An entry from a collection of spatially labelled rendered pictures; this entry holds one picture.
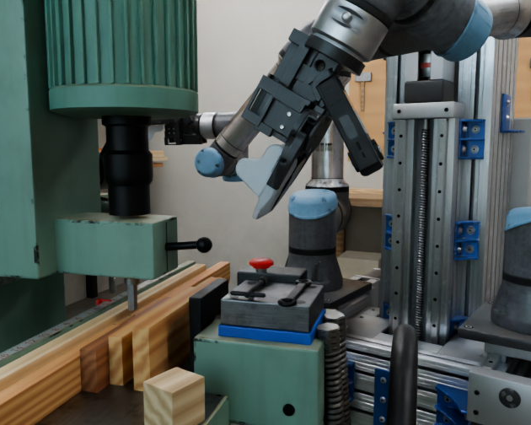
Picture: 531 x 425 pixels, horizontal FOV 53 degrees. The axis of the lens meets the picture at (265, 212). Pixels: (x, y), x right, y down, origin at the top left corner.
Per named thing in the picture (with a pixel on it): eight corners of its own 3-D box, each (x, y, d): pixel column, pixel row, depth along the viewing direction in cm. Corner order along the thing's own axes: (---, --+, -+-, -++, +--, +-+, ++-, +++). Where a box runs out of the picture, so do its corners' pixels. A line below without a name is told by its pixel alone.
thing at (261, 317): (311, 346, 53) (311, 292, 53) (209, 335, 56) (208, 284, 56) (331, 308, 66) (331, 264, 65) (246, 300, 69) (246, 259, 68)
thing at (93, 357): (97, 393, 56) (95, 351, 56) (81, 390, 57) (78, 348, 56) (179, 329, 76) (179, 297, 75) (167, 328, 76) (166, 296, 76)
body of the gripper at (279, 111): (256, 125, 66) (305, 34, 63) (315, 160, 65) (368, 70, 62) (237, 121, 59) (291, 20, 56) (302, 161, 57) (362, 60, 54)
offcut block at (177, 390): (177, 408, 53) (176, 366, 52) (205, 420, 51) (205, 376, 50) (143, 426, 50) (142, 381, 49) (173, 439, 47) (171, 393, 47)
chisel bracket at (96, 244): (154, 293, 63) (152, 223, 62) (54, 285, 67) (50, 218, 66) (180, 278, 70) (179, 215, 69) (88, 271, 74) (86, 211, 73)
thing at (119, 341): (123, 386, 58) (121, 337, 57) (109, 384, 58) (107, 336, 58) (200, 323, 78) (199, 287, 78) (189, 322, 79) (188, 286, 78)
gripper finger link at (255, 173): (222, 197, 64) (260, 130, 62) (264, 223, 63) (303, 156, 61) (213, 200, 61) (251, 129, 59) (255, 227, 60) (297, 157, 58)
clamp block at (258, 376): (317, 438, 53) (318, 352, 52) (191, 419, 57) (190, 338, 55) (338, 377, 67) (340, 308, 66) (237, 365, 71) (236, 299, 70)
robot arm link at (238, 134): (344, 30, 117) (211, 190, 133) (354, 40, 127) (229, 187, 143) (307, -3, 119) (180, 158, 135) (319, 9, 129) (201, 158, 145)
